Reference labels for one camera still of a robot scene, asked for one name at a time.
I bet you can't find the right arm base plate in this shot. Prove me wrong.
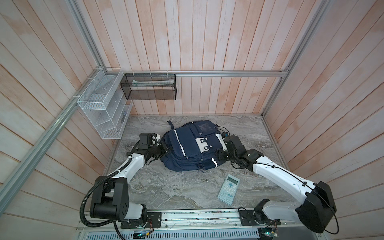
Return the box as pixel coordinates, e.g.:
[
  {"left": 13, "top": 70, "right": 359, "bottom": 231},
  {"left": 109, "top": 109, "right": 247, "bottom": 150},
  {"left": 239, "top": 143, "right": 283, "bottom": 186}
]
[{"left": 238, "top": 208, "right": 281, "bottom": 227}]

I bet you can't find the light blue calculator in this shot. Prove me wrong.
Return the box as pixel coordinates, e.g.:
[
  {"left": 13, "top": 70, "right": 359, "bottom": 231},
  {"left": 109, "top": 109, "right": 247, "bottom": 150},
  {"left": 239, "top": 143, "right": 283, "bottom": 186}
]
[{"left": 218, "top": 174, "right": 240, "bottom": 206}]

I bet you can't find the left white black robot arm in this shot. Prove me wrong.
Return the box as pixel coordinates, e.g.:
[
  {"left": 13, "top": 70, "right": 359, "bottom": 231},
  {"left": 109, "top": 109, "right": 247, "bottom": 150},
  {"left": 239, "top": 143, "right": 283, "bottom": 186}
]
[{"left": 80, "top": 133, "right": 167, "bottom": 227}]

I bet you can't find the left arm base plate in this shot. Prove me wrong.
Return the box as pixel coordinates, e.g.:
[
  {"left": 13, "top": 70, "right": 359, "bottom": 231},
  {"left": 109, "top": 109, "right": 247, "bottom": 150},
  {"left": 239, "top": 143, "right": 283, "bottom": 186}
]
[{"left": 121, "top": 212, "right": 162, "bottom": 230}]

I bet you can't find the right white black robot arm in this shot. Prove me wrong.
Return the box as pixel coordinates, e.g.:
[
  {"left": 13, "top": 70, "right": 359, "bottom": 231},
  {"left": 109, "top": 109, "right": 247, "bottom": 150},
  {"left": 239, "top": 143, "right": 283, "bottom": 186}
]
[{"left": 217, "top": 135, "right": 337, "bottom": 234}]

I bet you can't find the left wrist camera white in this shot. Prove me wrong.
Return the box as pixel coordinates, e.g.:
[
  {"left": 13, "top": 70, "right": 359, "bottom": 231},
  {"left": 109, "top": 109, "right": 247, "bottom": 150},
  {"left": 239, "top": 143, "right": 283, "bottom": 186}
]
[{"left": 151, "top": 133, "right": 161, "bottom": 146}]

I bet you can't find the aluminium front rail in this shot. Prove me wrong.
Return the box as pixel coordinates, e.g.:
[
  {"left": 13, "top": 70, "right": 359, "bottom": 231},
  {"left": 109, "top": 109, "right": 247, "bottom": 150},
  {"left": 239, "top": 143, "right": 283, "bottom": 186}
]
[{"left": 74, "top": 209, "right": 331, "bottom": 240}]

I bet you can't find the navy blue student backpack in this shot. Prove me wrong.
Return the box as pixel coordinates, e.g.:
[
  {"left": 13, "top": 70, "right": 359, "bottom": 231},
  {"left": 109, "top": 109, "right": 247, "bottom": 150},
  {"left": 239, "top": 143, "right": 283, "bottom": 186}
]
[{"left": 160, "top": 120, "right": 229, "bottom": 172}]

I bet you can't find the white wire mesh shelf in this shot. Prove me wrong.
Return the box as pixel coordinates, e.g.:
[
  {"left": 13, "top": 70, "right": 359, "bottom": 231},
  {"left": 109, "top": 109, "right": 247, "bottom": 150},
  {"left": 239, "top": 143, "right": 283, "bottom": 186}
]
[{"left": 78, "top": 68, "right": 133, "bottom": 140}]

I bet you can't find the black mesh wall basket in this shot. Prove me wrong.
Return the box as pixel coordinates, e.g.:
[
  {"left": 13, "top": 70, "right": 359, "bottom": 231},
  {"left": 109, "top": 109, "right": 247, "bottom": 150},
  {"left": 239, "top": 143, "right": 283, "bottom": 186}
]
[{"left": 120, "top": 73, "right": 177, "bottom": 101}]

